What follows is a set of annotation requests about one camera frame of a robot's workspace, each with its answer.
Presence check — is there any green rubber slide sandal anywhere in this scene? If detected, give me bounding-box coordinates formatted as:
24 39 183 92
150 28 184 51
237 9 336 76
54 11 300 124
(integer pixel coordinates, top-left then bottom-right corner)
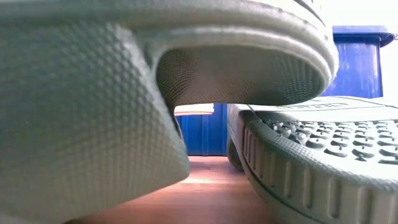
226 95 398 224
0 0 340 224

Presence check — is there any blue plastic bin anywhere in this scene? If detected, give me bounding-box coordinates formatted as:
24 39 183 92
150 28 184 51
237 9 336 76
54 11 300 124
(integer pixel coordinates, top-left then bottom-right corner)
174 25 396 157

